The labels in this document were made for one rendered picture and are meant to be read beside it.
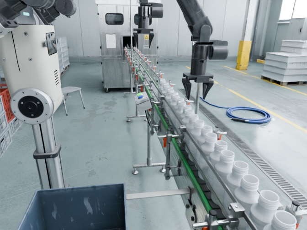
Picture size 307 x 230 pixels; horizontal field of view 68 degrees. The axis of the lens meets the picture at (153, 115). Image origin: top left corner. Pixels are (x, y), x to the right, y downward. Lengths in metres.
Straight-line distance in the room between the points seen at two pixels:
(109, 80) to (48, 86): 4.66
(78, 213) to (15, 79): 0.57
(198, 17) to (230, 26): 11.46
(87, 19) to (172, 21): 3.76
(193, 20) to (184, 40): 10.66
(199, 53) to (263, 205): 0.53
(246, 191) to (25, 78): 0.85
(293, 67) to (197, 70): 6.78
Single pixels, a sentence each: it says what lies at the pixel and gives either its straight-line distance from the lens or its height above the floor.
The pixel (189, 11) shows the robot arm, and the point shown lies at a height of 1.54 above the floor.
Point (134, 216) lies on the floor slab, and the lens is 2.11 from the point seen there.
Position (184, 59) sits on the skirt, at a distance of 11.55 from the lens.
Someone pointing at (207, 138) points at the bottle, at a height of 1.16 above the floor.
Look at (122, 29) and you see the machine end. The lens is 5.51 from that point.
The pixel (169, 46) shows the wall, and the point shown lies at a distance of 11.32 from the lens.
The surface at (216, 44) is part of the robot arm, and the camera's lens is 0.88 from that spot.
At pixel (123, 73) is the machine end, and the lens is 5.60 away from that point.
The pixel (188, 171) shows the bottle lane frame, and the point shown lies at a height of 0.99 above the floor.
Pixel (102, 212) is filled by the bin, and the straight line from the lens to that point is 0.98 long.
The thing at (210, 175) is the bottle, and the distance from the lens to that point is 0.76.
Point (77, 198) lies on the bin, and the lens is 0.93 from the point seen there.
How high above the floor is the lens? 1.49
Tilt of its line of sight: 21 degrees down
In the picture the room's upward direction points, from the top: 1 degrees clockwise
